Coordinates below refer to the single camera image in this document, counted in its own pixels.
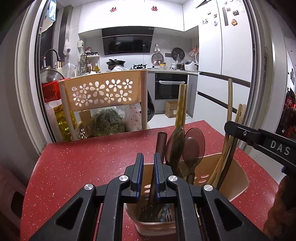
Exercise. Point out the beige plastic utensil holder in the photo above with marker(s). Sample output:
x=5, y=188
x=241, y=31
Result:
x=234, y=183

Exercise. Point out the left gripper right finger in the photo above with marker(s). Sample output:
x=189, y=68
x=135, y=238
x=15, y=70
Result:
x=201, y=212

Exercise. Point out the bag of green vegetables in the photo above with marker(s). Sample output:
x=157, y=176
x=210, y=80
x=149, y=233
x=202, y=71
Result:
x=107, y=122

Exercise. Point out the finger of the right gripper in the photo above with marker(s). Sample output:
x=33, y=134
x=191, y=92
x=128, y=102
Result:
x=241, y=132

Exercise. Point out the white rice cooker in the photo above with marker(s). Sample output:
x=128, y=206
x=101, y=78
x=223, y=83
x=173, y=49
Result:
x=191, y=66

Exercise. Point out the cardboard box on floor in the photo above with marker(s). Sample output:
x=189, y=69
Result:
x=171, y=108

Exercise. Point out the smoky plastic spoon front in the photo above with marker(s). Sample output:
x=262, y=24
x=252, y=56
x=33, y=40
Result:
x=161, y=144

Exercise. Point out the black bag by chair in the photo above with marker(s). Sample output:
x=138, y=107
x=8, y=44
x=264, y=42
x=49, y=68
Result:
x=150, y=107

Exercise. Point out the steel bowl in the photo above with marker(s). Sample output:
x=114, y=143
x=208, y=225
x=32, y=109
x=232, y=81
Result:
x=50, y=75

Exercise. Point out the plain wooden chopstick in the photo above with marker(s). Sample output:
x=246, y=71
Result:
x=242, y=114
x=226, y=148

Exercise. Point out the red plastic basket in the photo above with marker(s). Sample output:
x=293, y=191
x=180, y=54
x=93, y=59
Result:
x=51, y=91

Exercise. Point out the smoky plastic spoon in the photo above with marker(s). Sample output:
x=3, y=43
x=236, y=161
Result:
x=153, y=208
x=174, y=150
x=161, y=144

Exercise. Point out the black wok on stove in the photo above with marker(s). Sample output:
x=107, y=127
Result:
x=112, y=63

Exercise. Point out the smoky plastic fork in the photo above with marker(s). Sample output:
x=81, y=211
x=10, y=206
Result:
x=193, y=152

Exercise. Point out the person right hand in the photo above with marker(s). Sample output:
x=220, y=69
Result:
x=280, y=224

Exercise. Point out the black kitchen faucet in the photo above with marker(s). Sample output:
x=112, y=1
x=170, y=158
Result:
x=51, y=58

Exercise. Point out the smoky plastic spoon back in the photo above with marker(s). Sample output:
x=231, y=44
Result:
x=174, y=150

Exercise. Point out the built-in black oven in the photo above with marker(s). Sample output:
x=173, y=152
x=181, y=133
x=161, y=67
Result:
x=167, y=85

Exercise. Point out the yellow patterned chopstick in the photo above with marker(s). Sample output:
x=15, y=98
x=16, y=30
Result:
x=180, y=106

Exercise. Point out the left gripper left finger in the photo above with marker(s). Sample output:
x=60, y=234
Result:
x=96, y=212

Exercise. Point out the pink plastic stool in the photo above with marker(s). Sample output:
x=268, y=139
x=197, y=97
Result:
x=12, y=196

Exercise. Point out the beige flower-cutout chair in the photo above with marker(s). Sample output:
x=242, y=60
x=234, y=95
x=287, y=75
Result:
x=103, y=90

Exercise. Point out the black range hood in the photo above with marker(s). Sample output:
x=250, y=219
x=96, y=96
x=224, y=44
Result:
x=127, y=39

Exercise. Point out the white refrigerator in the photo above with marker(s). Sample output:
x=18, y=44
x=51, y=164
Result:
x=225, y=52

